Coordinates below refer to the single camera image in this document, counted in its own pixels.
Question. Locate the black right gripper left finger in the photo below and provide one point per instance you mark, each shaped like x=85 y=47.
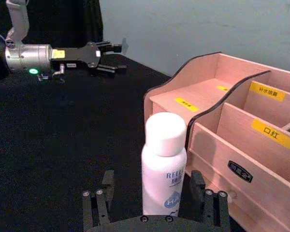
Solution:
x=100 y=207

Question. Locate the white plastic bottle with cap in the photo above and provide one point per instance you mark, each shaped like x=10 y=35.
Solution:
x=159 y=169

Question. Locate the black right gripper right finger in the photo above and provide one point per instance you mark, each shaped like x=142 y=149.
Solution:
x=211 y=207

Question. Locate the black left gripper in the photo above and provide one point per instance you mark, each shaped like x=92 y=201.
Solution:
x=79 y=56

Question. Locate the wooden desk organizer yellow labels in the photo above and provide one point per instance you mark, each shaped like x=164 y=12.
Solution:
x=251 y=154

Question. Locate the black table cloth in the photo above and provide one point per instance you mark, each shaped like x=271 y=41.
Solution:
x=50 y=135

